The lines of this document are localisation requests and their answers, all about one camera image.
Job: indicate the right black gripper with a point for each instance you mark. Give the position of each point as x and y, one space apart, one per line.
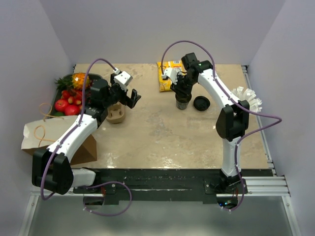
178 89

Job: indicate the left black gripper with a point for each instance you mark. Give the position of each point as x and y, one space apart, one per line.
130 102

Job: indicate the dark coffee cup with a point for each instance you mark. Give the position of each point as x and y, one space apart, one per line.
182 102

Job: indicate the black cup lid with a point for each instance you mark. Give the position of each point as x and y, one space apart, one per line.
201 103

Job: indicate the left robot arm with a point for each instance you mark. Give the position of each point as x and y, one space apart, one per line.
51 169

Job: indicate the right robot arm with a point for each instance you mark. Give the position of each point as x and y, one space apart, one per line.
233 120

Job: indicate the yellow snack bag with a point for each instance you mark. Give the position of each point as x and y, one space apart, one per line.
164 81

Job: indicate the cardboard cup carrier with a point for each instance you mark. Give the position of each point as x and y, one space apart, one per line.
116 113

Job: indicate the orange toy pineapple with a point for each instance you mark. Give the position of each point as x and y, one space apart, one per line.
77 80

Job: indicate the small red fruits cluster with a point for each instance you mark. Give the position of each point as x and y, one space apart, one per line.
73 96

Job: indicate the red apple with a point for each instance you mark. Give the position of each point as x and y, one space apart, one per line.
61 105
72 110

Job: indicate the green lime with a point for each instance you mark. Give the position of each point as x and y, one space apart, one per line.
58 114

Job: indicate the brown paper bag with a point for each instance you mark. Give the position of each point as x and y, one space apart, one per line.
43 132

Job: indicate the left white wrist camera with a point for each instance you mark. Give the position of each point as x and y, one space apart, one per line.
123 80

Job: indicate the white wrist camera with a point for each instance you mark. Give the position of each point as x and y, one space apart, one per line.
123 80
171 74

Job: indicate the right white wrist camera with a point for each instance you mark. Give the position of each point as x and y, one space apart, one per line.
171 74

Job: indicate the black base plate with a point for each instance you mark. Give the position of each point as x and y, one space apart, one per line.
167 185

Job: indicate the aluminium frame rail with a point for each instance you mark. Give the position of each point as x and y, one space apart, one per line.
256 186

